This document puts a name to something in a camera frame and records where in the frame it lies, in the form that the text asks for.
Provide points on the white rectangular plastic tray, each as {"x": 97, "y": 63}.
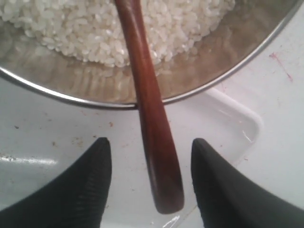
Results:
{"x": 41, "y": 137}

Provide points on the brown wooden spoon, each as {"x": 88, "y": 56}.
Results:
{"x": 160, "y": 152}

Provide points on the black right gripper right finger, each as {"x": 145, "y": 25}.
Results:
{"x": 228, "y": 199}

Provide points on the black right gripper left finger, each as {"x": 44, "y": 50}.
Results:
{"x": 75, "y": 199}

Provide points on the large steel rice bowl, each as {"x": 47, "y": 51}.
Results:
{"x": 242, "y": 34}

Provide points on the white uncooked rice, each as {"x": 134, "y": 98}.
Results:
{"x": 90, "y": 30}

